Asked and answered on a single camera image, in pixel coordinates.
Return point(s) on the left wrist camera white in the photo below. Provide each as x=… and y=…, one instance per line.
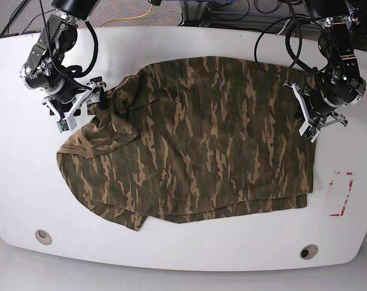
x=309, y=131

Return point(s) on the left table cable grommet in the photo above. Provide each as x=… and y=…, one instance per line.
x=43, y=237

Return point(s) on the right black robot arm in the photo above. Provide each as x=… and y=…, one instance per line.
x=44, y=70

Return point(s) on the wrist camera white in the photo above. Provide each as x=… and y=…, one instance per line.
x=309, y=131
x=66, y=124

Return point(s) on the red tape rectangle marking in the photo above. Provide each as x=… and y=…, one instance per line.
x=339, y=190

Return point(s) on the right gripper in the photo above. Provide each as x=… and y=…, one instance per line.
x=70, y=98

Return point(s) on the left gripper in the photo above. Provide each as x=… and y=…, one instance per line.
x=313, y=108

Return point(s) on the right table cable grommet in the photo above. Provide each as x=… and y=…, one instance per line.
x=309, y=252

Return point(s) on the camouflage t-shirt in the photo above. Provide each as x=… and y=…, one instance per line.
x=189, y=140

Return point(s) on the table cable grommet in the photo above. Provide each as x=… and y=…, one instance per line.
x=309, y=252
x=43, y=237

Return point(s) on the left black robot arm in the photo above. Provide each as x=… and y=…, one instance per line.
x=338, y=83

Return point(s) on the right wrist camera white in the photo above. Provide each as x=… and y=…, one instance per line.
x=66, y=124

